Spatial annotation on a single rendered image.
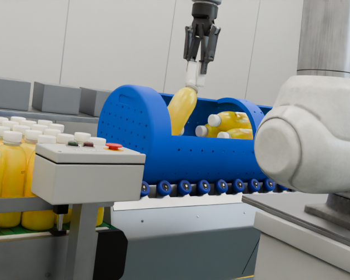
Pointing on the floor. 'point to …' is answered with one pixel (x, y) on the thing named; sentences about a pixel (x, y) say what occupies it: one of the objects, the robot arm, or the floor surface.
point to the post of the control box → (81, 241)
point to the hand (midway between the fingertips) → (195, 74)
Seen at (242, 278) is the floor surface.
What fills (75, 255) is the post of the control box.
